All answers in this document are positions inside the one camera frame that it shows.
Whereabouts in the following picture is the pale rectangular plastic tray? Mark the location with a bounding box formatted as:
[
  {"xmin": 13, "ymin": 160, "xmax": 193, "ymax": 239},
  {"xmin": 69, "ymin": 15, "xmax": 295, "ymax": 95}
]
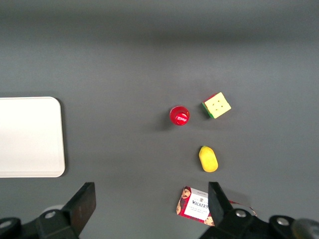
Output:
[{"xmin": 0, "ymin": 96, "xmax": 66, "ymax": 178}]

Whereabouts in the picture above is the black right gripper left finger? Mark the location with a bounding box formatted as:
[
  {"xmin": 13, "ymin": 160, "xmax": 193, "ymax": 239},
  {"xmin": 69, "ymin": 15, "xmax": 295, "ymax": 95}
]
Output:
[{"xmin": 0, "ymin": 182, "xmax": 97, "ymax": 239}]

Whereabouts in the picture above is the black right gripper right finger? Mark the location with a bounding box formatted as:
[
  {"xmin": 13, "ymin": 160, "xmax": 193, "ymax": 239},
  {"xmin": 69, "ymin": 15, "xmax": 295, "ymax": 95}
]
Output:
[{"xmin": 199, "ymin": 182, "xmax": 295, "ymax": 239}]

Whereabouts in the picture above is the red soda can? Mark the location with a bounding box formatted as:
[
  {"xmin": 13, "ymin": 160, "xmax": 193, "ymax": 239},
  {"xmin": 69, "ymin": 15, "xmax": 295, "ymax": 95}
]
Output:
[{"xmin": 169, "ymin": 105, "xmax": 190, "ymax": 126}]

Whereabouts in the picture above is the rubiks cube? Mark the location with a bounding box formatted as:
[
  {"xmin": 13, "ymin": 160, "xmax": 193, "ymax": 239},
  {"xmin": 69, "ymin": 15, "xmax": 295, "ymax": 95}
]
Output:
[{"xmin": 201, "ymin": 92, "xmax": 232, "ymax": 120}]

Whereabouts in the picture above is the red walkers shortbread box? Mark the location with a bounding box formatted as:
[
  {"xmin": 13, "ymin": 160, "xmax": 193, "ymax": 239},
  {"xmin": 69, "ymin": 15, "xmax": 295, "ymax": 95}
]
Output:
[{"xmin": 176, "ymin": 185, "xmax": 257, "ymax": 227}]

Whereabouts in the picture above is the yellow lemon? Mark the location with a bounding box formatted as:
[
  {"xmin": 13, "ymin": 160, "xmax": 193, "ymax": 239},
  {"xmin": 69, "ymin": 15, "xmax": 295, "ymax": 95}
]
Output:
[{"xmin": 198, "ymin": 145, "xmax": 219, "ymax": 173}]

